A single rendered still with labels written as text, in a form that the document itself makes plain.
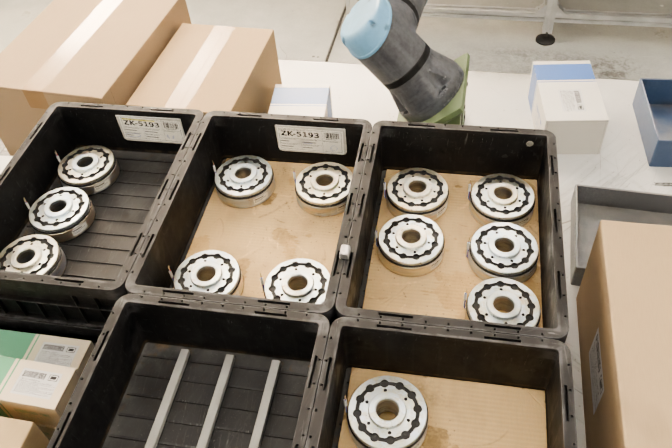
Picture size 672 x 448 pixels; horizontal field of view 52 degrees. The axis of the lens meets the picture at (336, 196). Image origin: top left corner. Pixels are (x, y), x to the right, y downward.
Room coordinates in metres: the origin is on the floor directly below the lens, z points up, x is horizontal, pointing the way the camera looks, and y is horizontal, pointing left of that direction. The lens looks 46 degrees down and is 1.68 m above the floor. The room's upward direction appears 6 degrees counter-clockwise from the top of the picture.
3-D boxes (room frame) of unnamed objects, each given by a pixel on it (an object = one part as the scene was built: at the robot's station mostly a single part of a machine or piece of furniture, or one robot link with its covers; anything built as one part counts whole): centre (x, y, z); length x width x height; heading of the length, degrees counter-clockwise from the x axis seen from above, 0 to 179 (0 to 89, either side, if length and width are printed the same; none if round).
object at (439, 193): (0.79, -0.14, 0.86); 0.10 x 0.10 x 0.01
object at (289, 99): (1.11, 0.06, 0.75); 0.20 x 0.12 x 0.09; 170
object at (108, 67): (1.32, 0.51, 0.80); 0.40 x 0.30 x 0.20; 161
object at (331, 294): (0.74, 0.12, 0.92); 0.40 x 0.30 x 0.02; 166
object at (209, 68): (1.22, 0.25, 0.78); 0.30 x 0.22 x 0.16; 163
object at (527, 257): (0.65, -0.25, 0.86); 0.10 x 0.10 x 0.01
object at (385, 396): (0.40, -0.04, 0.86); 0.05 x 0.05 x 0.01
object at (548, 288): (0.67, -0.17, 0.87); 0.40 x 0.30 x 0.11; 166
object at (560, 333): (0.67, -0.17, 0.92); 0.40 x 0.30 x 0.02; 166
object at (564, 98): (1.10, -0.50, 0.75); 0.20 x 0.12 x 0.09; 172
